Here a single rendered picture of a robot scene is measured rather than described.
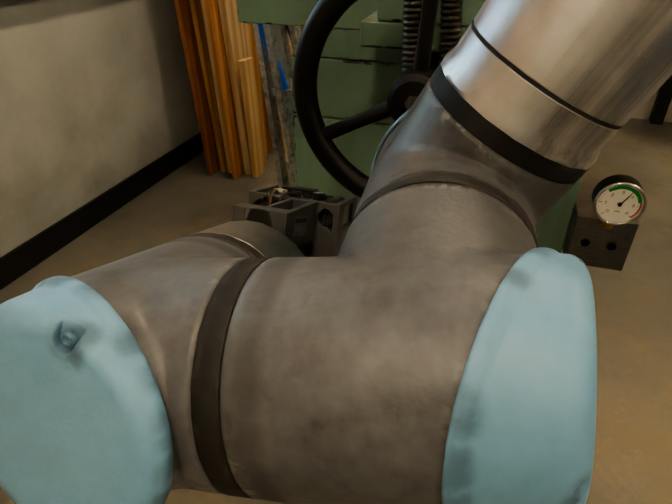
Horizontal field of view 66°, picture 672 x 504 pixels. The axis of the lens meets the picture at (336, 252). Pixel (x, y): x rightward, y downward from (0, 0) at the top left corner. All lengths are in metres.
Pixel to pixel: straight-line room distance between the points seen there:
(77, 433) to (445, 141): 0.19
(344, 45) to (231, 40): 1.39
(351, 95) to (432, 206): 0.61
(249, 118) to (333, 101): 1.39
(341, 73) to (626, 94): 0.59
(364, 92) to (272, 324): 0.66
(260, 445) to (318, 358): 0.03
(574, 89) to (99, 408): 0.21
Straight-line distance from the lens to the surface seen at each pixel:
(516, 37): 0.24
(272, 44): 1.64
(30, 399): 0.20
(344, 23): 0.79
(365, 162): 0.84
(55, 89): 1.95
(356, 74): 0.80
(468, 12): 0.66
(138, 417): 0.17
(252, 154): 2.25
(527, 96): 0.24
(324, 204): 0.37
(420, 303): 0.16
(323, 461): 0.17
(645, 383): 1.53
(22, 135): 1.87
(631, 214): 0.79
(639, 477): 1.33
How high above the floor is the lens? 0.99
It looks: 34 degrees down
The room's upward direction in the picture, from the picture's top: straight up
